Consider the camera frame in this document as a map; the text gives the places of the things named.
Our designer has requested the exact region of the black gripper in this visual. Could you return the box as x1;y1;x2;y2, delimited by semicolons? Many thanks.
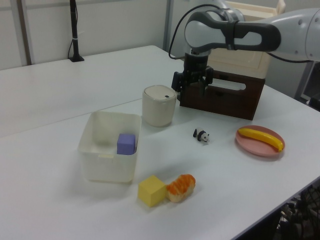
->
171;52;215;101

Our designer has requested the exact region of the purple cube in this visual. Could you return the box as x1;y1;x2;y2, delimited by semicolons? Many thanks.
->
116;132;137;156

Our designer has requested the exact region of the yellow cube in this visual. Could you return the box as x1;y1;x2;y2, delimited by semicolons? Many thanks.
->
137;174;167;208

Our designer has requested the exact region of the white plastic box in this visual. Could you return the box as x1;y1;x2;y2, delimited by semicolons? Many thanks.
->
77;110;143;185

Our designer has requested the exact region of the cream lidded trash bin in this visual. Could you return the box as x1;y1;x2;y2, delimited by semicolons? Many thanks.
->
141;84;178;128

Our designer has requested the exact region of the cream and brown storage cabinet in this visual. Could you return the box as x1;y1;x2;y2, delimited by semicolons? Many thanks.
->
179;0;286;121

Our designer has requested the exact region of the panda figurine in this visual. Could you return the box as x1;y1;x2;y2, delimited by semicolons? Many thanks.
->
192;127;211;146

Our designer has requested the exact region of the yellow banana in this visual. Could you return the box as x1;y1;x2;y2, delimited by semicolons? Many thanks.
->
237;127;286;153

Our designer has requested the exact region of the pink plate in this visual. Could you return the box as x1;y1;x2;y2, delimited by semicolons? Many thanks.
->
234;124;286;162

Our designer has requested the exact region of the orange salmon sushi toy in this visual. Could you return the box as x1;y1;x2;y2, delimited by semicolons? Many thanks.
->
165;173;197;203

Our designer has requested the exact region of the translucent cabinet handle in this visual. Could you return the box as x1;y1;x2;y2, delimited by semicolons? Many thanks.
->
211;77;248;93

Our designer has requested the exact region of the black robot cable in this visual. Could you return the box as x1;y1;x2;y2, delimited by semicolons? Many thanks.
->
168;3;226;60

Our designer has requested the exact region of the black camera stand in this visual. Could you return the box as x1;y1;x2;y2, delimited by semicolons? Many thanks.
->
67;0;85;63

